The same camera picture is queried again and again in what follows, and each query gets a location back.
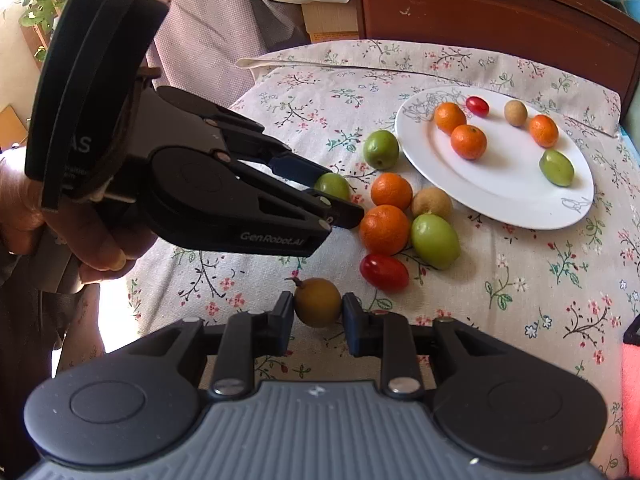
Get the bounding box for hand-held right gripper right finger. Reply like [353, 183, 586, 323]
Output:
[341, 294, 473, 398]

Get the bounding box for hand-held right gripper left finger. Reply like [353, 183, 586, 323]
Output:
[165, 291, 296, 398]

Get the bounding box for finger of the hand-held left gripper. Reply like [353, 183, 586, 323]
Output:
[160, 86, 331, 189]
[165, 160, 365, 259]

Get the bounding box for brown longan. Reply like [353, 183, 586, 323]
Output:
[287, 276, 344, 329]
[411, 186, 453, 221]
[504, 100, 529, 128]

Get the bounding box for reddish green jujube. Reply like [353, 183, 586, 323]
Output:
[314, 172, 352, 202]

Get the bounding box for small orange tangerine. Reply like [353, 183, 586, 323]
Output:
[371, 172, 414, 211]
[433, 102, 467, 135]
[529, 114, 560, 149]
[450, 124, 488, 161]
[360, 204, 411, 256]

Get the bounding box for white round plate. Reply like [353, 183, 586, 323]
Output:
[394, 86, 595, 231]

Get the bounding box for person's left hand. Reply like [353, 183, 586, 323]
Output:
[0, 160, 157, 285]

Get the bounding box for grey checked cloth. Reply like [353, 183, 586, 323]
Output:
[150, 0, 311, 106]

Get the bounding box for brown cardboard box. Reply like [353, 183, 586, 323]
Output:
[300, 0, 363, 45]

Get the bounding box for floral tablecloth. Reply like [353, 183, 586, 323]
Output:
[52, 39, 640, 480]

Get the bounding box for brown wooden cabinet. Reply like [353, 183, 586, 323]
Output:
[332, 0, 640, 81]

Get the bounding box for coral cloth with black trim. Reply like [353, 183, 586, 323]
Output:
[620, 312, 640, 480]

